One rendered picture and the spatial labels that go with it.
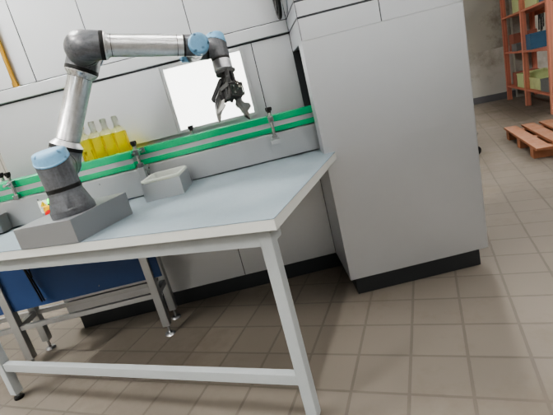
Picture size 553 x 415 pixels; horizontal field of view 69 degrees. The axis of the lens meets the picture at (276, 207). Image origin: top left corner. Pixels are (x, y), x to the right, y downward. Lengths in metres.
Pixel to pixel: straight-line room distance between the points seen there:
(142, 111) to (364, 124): 1.12
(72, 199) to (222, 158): 0.77
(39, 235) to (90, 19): 1.18
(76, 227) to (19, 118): 1.13
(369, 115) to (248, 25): 0.78
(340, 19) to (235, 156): 0.77
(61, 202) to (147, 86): 0.91
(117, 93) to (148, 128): 0.23
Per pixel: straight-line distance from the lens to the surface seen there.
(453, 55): 2.03
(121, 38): 1.56
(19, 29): 2.50
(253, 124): 2.01
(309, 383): 1.40
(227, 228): 1.14
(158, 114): 2.22
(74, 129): 1.68
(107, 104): 2.29
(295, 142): 2.00
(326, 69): 1.85
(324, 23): 1.87
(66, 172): 1.54
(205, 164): 2.02
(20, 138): 2.52
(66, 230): 1.51
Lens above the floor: 1.06
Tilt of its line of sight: 15 degrees down
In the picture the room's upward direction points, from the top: 14 degrees counter-clockwise
